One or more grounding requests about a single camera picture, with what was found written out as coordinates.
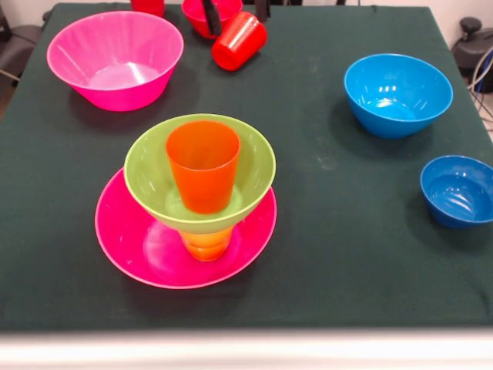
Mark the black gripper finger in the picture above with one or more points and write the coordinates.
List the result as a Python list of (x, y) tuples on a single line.
[(263, 9), (213, 17)]

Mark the red cup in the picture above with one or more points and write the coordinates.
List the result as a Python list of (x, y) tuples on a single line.
[(239, 42), (148, 7)]

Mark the large pink bowl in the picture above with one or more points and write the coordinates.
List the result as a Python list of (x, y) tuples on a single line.
[(115, 58), (123, 239)]

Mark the orange cup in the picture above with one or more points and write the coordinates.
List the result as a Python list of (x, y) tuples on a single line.
[(202, 181)]

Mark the green bowl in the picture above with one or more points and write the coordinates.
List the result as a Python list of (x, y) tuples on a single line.
[(150, 173)]

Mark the yellow cup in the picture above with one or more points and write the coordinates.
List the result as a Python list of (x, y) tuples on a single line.
[(208, 246)]

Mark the small pink bowl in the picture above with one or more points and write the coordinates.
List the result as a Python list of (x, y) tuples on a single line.
[(194, 15)]

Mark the light blue bowl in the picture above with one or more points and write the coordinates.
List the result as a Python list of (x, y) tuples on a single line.
[(396, 96)]

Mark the small dark blue bowl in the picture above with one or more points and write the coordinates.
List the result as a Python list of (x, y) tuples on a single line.
[(458, 192)]

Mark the dark green table cloth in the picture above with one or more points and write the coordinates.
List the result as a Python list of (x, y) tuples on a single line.
[(346, 270)]

